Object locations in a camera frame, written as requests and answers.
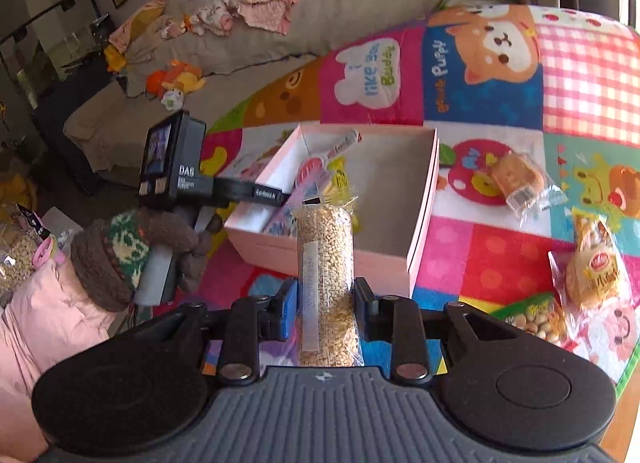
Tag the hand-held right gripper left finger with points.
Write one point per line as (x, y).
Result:
(289, 308)

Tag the white green plush toy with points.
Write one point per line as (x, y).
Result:
(171, 99)

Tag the orange plush toy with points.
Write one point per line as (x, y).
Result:
(175, 75)

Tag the colourful cartoon play mat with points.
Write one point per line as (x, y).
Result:
(500, 253)

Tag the pink cardboard box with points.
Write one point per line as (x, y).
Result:
(385, 203)

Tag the clear pastry packet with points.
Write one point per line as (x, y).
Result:
(517, 175)

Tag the pink folded cloth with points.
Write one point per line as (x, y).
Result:
(137, 25)

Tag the yellow plush toy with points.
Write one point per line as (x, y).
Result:
(115, 59)

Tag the sandwich cracker packet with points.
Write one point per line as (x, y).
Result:
(287, 215)

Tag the red white snack packet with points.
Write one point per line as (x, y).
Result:
(312, 169)

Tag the clear bag of grains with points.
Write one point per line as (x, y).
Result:
(17, 253)

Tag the beige sofa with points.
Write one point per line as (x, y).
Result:
(310, 38)

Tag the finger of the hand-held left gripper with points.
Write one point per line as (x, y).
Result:
(312, 202)

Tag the pink baby clothes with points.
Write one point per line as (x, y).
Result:
(265, 10)

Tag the clear puffed grain packet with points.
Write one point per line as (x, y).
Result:
(325, 253)

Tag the glass tank black frame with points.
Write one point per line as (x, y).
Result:
(60, 43)

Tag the person's left hand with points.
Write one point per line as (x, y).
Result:
(125, 248)

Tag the black cabinet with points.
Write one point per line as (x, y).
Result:
(65, 138)

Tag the green biscuit packet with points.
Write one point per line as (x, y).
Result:
(537, 318)

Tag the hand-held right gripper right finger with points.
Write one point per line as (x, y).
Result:
(364, 310)

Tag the floral baby clothes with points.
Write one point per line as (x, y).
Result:
(212, 15)

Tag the yellow snack bar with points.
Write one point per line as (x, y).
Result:
(340, 175)

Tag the round bun packet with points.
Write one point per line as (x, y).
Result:
(592, 273)

